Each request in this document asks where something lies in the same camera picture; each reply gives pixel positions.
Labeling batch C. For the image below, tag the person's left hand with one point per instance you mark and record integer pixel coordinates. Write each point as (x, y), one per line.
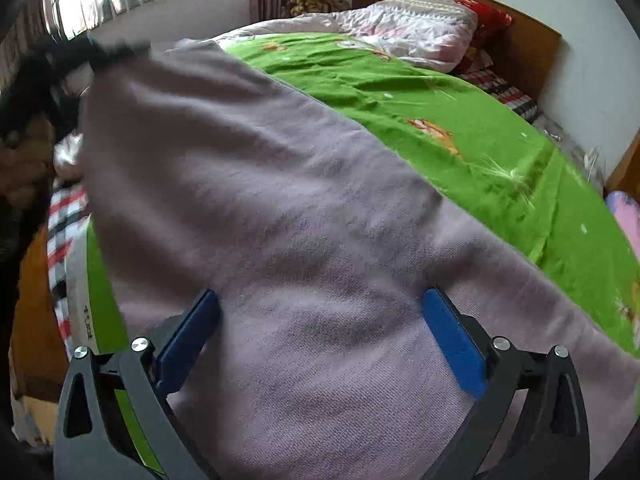
(25, 170)

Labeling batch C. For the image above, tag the plain wooden headboard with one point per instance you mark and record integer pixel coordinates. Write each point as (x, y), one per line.
(530, 50)

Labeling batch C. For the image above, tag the white pink patterned quilt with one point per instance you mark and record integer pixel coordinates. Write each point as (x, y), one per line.
(410, 25)

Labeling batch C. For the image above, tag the light purple pants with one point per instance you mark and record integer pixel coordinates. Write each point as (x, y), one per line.
(275, 210)

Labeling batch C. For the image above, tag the pink bed sheet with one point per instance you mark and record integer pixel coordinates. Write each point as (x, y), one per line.
(627, 220)

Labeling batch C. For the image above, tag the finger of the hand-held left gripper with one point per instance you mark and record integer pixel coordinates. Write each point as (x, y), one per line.
(107, 52)

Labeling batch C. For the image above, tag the cloth-covered nightstand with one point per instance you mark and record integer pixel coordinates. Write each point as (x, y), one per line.
(565, 145)

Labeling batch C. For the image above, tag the green printed blanket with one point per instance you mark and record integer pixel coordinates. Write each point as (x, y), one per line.
(400, 90)

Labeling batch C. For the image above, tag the red embroidered pillow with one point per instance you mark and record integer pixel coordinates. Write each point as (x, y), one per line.
(487, 20)

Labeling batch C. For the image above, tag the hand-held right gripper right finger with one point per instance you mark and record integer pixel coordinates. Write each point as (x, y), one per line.
(450, 340)

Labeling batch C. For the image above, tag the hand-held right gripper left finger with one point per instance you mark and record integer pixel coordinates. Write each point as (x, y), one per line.
(187, 340)

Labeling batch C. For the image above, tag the leopard print cushion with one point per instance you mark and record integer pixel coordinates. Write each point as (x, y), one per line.
(315, 5)

